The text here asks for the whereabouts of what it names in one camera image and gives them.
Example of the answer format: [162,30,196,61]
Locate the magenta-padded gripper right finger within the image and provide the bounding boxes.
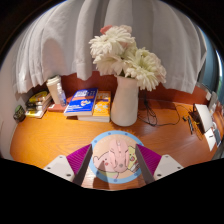
[134,143,184,185]

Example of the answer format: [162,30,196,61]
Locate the thin black book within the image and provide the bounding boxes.
[26,98,52,108]

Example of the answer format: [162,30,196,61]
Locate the white curtain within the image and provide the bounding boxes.
[14,0,208,95]

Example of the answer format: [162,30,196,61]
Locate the pale pink computer mouse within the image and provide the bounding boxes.
[106,138,131,174]

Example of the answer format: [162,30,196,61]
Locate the white tilted device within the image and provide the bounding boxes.
[192,103,214,134]

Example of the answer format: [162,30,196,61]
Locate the white paper sheet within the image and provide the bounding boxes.
[203,128,218,152]

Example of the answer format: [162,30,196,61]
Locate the orange book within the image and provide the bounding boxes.
[77,90,112,123]

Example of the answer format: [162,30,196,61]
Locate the white artificial flower bunch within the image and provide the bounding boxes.
[88,24,168,92]

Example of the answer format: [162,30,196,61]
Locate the window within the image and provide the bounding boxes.
[199,29,224,101]

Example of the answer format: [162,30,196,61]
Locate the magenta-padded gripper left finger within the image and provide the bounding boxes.
[43,143,94,187]

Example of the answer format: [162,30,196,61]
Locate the dark red book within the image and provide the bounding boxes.
[47,103,68,113]

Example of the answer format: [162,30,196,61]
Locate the black book with white edge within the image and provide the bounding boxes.
[25,101,52,113]

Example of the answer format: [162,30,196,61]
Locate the round cartoon print mouse pad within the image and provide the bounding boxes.
[88,130,145,184]

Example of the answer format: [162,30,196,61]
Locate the white ceramic vase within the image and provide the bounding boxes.
[110,75,140,128]

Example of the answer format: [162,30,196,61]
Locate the dark pen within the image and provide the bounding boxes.
[187,115,194,135]

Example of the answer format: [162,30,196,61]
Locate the dark green mug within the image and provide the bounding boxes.
[12,104,27,123]

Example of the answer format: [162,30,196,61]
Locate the yellow and white book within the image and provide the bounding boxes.
[24,106,51,119]

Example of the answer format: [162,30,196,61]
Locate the blue book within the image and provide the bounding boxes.
[63,87,99,117]

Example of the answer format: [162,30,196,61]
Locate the black cable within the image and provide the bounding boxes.
[137,91,193,128]

